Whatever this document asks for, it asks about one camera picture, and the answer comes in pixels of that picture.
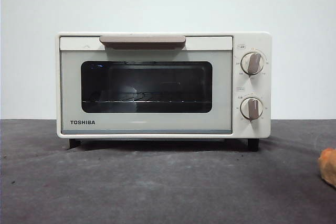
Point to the golden brown bread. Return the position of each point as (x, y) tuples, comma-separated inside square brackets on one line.
[(328, 166)]

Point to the small cream oven knob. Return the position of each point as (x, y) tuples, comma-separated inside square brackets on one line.
[(252, 108)]

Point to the large cream oven knob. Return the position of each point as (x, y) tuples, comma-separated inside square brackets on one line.
[(252, 63)]

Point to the cream Toshiba toaster oven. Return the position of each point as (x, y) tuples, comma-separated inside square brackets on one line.
[(252, 85)]

